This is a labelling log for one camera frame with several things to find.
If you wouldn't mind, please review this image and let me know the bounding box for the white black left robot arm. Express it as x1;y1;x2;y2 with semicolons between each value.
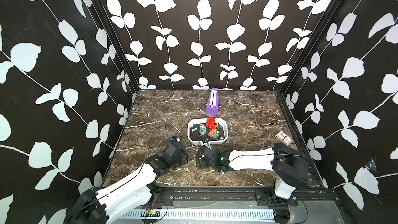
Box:
64;136;189;224

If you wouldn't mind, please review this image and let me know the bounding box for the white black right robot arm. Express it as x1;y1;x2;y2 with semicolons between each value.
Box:
195;143;309;200

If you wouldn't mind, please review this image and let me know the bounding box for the black tea bag back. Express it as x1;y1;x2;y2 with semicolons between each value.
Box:
190;124;202;142

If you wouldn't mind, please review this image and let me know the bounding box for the white plastic storage box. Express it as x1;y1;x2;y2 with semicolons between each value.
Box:
187;118;229;145

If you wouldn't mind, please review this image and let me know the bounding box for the purple metronome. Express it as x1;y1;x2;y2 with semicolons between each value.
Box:
205;88;219;116

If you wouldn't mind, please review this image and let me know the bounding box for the white perforated vent strip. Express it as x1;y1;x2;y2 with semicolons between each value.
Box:
120;208;275;222

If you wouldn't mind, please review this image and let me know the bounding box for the small circuit board with wires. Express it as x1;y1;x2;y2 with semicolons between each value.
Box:
142;208;161;219

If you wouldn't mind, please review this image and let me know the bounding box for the black front mounting rail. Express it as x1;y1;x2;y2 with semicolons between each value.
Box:
138;186;339;208

